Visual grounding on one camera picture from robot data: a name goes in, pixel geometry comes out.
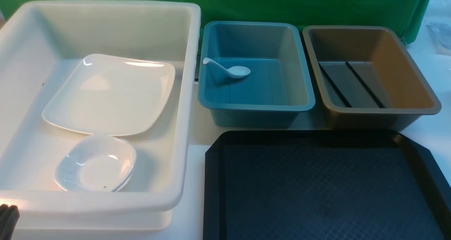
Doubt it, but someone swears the black chopstick gold band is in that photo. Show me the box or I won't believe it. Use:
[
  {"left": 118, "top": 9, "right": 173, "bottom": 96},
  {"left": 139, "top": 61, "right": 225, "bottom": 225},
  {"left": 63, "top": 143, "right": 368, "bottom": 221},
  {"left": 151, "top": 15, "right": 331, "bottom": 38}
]
[
  {"left": 345, "top": 61, "right": 385, "bottom": 109},
  {"left": 318, "top": 63, "right": 352, "bottom": 108}
]

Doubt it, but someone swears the large white square plate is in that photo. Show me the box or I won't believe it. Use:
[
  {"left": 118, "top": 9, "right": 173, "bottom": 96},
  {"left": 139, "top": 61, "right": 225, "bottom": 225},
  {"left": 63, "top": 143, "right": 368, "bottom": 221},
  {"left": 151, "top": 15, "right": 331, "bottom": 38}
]
[{"left": 42, "top": 54, "right": 176, "bottom": 137}]

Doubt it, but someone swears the small white dish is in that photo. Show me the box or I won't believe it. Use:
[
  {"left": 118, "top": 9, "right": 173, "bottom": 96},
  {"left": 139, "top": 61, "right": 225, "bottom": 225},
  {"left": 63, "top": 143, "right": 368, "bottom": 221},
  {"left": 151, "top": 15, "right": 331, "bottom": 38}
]
[{"left": 54, "top": 134, "right": 137, "bottom": 192}]

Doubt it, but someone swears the white ceramic soup spoon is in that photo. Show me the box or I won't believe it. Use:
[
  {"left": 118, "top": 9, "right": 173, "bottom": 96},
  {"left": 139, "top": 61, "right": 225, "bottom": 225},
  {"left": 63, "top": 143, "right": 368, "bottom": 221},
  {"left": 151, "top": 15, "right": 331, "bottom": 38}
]
[{"left": 202, "top": 57, "right": 251, "bottom": 79}]

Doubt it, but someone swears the blue plastic bin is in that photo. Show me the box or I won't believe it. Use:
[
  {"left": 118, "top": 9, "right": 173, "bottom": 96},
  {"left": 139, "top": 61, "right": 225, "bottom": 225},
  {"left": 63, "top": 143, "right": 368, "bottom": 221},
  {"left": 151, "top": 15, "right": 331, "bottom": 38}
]
[{"left": 198, "top": 20, "right": 316, "bottom": 129}]

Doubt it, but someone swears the black plastic serving tray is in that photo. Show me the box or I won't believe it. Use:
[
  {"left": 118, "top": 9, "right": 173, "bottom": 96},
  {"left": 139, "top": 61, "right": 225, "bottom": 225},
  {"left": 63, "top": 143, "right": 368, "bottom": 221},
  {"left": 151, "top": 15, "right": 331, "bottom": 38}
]
[{"left": 203, "top": 130, "right": 451, "bottom": 240}]

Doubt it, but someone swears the brown plastic bin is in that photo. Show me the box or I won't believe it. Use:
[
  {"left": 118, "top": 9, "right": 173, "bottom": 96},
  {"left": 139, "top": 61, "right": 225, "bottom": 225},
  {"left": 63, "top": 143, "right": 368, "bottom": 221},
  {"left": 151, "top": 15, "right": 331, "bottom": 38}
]
[{"left": 302, "top": 25, "right": 441, "bottom": 131}]

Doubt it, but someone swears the large white plastic tub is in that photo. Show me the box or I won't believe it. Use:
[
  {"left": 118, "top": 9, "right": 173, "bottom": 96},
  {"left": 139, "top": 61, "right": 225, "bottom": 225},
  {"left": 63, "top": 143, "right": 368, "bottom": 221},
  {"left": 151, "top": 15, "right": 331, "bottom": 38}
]
[{"left": 1, "top": 0, "right": 201, "bottom": 230}]

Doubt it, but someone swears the green backdrop cloth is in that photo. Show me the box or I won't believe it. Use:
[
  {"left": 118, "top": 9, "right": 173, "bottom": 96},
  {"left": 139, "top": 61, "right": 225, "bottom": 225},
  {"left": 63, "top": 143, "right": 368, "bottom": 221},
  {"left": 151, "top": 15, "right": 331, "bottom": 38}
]
[{"left": 1, "top": 0, "right": 430, "bottom": 44}]

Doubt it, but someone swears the clear plastic bag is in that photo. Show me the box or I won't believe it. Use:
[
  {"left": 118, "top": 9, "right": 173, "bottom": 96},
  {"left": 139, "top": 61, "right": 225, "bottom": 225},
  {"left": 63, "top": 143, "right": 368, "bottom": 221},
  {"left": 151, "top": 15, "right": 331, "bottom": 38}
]
[{"left": 426, "top": 21, "right": 451, "bottom": 55}]

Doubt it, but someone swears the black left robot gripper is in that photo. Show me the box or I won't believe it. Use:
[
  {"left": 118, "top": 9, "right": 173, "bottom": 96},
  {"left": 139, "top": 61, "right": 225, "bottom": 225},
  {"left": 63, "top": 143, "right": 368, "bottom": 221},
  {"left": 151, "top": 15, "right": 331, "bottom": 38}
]
[{"left": 0, "top": 204, "right": 20, "bottom": 240}]

